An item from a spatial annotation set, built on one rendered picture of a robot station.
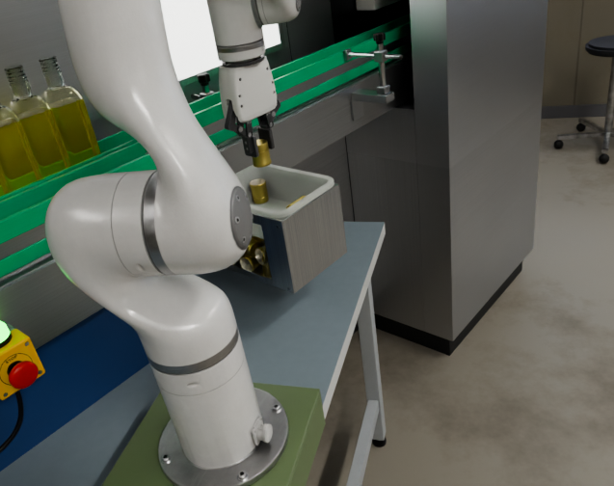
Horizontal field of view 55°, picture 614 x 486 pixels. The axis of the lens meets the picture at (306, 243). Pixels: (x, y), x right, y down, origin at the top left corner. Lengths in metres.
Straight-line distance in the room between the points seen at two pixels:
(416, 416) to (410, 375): 0.19
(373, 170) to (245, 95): 0.96
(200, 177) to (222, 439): 0.37
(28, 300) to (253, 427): 0.40
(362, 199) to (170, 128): 1.47
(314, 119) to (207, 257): 0.92
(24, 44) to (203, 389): 0.76
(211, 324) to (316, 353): 0.44
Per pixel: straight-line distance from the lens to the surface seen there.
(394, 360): 2.24
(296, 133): 1.47
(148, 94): 0.63
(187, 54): 1.46
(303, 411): 0.92
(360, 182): 2.02
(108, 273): 0.69
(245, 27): 1.05
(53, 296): 1.03
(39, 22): 1.27
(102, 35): 0.63
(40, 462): 1.12
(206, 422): 0.81
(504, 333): 2.36
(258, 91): 1.09
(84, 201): 0.68
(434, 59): 1.73
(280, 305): 1.27
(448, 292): 2.03
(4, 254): 1.00
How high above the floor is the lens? 1.48
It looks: 29 degrees down
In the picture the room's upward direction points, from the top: 9 degrees counter-clockwise
